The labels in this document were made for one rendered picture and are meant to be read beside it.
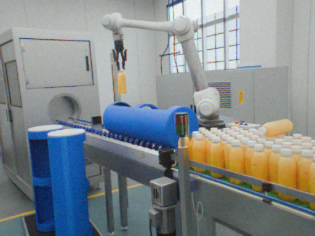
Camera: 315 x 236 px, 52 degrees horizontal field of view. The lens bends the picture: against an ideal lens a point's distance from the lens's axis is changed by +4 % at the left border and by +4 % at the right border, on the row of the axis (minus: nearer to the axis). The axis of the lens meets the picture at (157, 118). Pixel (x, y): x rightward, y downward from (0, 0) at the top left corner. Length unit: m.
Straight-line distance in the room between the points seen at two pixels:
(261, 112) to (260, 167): 2.15
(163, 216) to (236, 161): 0.52
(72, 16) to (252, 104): 4.72
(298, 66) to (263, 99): 1.27
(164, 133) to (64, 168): 0.90
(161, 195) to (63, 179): 1.03
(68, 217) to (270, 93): 2.38
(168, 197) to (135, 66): 5.96
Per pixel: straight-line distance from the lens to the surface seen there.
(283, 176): 1.40
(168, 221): 1.80
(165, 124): 1.93
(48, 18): 7.05
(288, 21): 4.76
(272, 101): 3.68
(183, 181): 1.50
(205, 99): 2.27
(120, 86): 2.62
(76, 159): 2.49
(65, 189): 2.55
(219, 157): 1.62
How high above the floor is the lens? 1.44
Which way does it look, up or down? 8 degrees down
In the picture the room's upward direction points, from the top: 3 degrees counter-clockwise
